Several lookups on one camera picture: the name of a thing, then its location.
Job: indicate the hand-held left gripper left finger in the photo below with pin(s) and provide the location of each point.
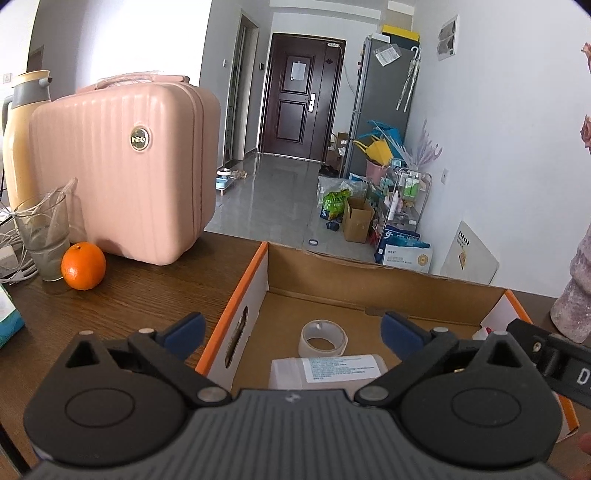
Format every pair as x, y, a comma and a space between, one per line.
184, 334

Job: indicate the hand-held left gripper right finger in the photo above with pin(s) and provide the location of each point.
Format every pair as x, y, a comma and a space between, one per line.
401, 334

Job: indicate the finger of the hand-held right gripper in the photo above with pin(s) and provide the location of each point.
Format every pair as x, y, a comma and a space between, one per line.
531, 341

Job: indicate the white tape roll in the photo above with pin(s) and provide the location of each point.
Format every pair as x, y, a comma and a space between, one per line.
323, 327

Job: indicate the clear cotton swab box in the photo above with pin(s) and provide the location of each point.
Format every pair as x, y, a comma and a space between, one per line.
323, 369

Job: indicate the red printed cardboard box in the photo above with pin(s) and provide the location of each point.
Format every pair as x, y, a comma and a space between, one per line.
323, 286

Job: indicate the person's right hand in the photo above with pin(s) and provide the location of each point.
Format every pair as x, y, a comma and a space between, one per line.
586, 444

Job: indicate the pink textured vase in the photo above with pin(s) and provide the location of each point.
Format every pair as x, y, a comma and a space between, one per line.
577, 295

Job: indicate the blue and white carton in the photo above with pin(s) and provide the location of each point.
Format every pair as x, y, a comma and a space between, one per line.
406, 251

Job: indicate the white leaning board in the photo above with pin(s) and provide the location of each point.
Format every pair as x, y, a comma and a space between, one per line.
468, 256

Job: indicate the open brown cardboard box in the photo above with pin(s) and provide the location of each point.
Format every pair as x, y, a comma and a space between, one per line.
358, 221

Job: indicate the orange fruit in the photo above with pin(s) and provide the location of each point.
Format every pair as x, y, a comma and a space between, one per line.
84, 266

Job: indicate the green plastic bag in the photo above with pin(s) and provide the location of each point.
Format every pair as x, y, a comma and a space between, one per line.
336, 203

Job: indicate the metal storage rack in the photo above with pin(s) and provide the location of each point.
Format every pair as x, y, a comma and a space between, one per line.
408, 184

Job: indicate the pet feeder stand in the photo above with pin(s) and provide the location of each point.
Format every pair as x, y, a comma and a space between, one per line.
224, 180

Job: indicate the pink hard suitcase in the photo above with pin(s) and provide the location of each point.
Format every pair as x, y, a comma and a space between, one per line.
124, 184

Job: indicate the pink plastic bucket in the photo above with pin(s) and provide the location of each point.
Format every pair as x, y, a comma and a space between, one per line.
376, 173

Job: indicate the clear glass cup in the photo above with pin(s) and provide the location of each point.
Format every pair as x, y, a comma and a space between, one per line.
46, 230

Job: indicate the blue tissue pack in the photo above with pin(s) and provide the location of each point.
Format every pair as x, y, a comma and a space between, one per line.
9, 318

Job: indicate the black shoes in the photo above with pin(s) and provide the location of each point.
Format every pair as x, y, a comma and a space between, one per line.
328, 170

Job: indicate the yellow bag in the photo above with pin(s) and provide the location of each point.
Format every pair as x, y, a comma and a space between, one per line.
376, 152

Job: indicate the purple dried flowers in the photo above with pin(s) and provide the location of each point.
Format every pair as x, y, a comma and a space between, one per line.
422, 147

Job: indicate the blue plastic item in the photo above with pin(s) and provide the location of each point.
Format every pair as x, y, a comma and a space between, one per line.
385, 131

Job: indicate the bunch of dried pink roses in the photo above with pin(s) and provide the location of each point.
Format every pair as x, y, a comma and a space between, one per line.
587, 131

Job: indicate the grey refrigerator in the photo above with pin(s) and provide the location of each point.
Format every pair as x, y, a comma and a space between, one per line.
378, 106

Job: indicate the dark brown entrance door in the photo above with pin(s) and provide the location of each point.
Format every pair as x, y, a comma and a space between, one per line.
295, 120

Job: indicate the yellow thermos jug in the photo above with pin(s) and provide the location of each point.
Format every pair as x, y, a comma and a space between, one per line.
23, 138

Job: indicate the clear folded umbrella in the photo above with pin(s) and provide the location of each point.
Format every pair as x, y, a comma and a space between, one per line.
412, 74

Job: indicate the yellow and black box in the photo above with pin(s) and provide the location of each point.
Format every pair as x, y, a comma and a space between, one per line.
399, 31

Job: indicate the white wall outlet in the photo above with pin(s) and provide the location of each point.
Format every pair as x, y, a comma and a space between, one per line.
445, 175

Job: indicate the white wall panel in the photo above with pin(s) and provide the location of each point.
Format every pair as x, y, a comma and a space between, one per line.
448, 37

